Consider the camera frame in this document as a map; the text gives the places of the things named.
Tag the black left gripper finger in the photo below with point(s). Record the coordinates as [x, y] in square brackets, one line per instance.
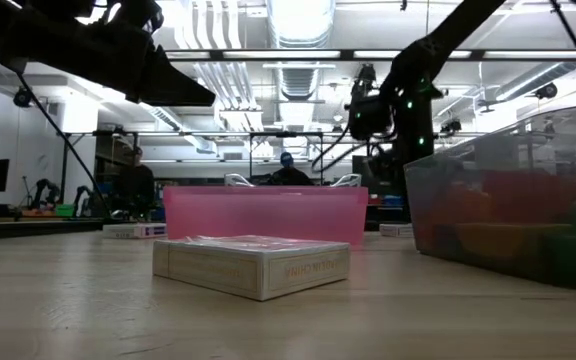
[163, 85]

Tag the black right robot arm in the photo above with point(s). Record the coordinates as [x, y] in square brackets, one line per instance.
[443, 40]

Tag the silver ceiling duct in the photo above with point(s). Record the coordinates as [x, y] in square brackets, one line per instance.
[300, 30]

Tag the black background table frame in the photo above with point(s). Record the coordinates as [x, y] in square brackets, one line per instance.
[288, 134]

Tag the grey translucent plastic bin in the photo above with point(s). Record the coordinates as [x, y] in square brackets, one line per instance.
[468, 250]

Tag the black overhead light bar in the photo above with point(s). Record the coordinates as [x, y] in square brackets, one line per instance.
[346, 55]

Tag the pink translucent plastic bin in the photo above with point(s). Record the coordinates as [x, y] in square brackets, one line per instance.
[268, 215]

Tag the orange-backed card deck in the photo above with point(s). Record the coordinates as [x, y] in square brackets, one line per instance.
[248, 265]

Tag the green background bin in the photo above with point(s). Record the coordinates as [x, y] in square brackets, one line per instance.
[65, 210]

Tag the red two-stud block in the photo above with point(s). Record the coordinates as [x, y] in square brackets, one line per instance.
[528, 195]

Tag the black ceiling spot lamp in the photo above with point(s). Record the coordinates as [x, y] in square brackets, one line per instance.
[22, 98]
[546, 91]
[451, 126]
[365, 75]

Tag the black background robot arm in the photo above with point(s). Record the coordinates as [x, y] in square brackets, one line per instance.
[43, 190]
[82, 197]

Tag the person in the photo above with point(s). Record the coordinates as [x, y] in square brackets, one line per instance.
[288, 176]
[137, 185]

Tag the black aluminium rig frame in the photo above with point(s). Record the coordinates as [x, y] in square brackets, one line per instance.
[28, 230]

